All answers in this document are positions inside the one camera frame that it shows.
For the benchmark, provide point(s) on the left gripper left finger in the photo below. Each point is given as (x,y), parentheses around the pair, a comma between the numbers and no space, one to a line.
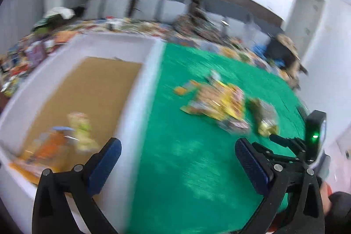
(51,211)

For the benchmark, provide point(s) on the right hand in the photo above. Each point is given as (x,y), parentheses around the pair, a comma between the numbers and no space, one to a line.
(325,191)

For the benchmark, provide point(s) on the white box with cardboard bottom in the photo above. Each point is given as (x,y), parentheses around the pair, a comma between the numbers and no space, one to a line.
(109,77)

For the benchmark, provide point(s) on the vacuum-packed chicken leg snack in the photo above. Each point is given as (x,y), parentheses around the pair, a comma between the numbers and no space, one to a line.
(49,151)

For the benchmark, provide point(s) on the white hat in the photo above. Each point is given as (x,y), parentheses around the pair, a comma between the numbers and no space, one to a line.
(63,12)

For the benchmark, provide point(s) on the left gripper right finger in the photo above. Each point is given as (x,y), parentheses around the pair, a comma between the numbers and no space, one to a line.
(274,176)

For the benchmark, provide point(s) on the yellow-green snack packet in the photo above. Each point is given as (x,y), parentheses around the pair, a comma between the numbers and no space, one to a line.
(82,132)

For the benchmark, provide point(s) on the clear wrapped snack packet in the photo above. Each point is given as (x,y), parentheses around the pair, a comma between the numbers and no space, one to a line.
(266,117)

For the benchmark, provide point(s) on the pile of snack packets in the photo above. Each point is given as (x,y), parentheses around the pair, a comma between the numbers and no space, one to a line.
(224,103)

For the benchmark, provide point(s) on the black bag on sofa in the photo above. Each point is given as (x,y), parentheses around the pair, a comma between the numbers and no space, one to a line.
(278,51)

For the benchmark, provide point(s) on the grey sofa cushion row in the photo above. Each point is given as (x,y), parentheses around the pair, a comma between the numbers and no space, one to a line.
(235,12)

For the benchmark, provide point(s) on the green table cloth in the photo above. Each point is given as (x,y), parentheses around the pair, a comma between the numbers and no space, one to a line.
(189,179)

